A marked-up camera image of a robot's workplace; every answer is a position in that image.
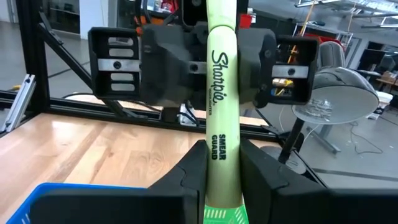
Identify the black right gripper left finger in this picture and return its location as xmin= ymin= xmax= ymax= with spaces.
xmin=29 ymin=139 xmax=208 ymax=224

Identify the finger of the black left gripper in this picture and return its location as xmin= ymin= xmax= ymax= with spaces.
xmin=237 ymin=27 xmax=278 ymax=109
xmin=140 ymin=24 xmax=201 ymax=107

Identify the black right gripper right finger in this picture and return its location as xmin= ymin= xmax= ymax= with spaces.
xmin=240 ymin=139 xmax=398 ymax=224

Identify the yellow-green Sharpie highlighter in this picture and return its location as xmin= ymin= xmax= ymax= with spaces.
xmin=204 ymin=0 xmax=246 ymax=210

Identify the blue plastic basket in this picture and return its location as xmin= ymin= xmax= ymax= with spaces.
xmin=5 ymin=182 xmax=149 ymax=224

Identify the green plastic basket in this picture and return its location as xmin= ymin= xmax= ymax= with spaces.
xmin=203 ymin=204 xmax=250 ymax=224

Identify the grey desk foot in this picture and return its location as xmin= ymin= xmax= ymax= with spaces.
xmin=306 ymin=123 xmax=342 ymax=156

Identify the black desk lamp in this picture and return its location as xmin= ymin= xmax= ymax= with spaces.
xmin=260 ymin=41 xmax=381 ymax=175

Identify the silver aluminium bar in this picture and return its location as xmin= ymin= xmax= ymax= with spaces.
xmin=0 ymin=73 xmax=37 ymax=134

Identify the black aluminium table frame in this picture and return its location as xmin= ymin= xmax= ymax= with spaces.
xmin=15 ymin=0 xmax=282 ymax=139

